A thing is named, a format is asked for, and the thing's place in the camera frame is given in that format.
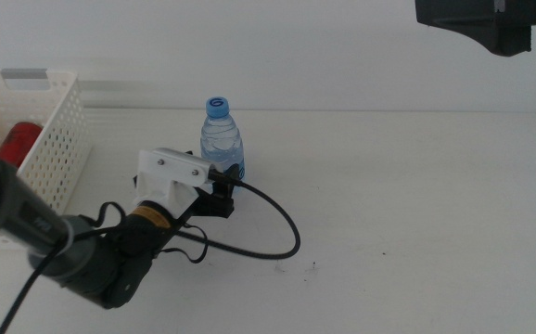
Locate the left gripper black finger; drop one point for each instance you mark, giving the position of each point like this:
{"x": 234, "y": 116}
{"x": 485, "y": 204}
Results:
{"x": 234, "y": 173}

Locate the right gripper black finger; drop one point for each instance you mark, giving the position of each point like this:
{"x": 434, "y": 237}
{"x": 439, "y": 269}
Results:
{"x": 481, "y": 18}

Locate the clear water bottle blue cap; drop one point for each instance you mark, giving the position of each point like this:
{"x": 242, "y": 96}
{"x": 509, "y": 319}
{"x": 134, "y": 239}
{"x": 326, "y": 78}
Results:
{"x": 221, "y": 139}

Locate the red cola can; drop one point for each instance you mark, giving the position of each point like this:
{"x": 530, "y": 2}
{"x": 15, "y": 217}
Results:
{"x": 17, "y": 141}

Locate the white perforated plastic basket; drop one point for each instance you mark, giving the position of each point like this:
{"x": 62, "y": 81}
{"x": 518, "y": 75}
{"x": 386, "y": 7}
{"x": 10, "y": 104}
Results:
{"x": 74, "y": 81}

